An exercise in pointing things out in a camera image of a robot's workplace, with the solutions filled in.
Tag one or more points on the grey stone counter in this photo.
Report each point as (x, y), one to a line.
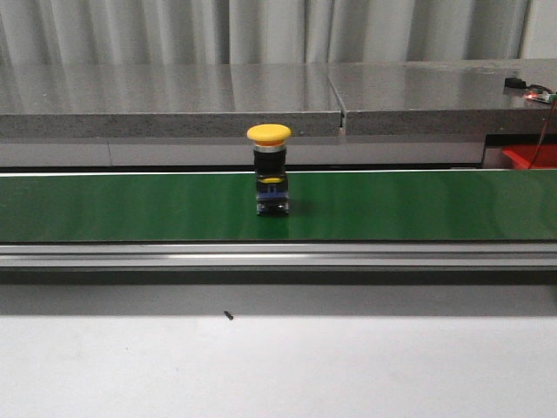
(342, 116)

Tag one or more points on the white pleated curtain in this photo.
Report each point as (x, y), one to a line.
(273, 32)

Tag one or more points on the green conveyor belt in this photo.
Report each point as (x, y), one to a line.
(325, 206)

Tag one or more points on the red plastic bin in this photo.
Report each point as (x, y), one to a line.
(524, 157)

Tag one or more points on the yellow mushroom push button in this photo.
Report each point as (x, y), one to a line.
(269, 154)

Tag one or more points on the small sensor circuit board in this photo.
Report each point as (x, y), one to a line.
(533, 92)

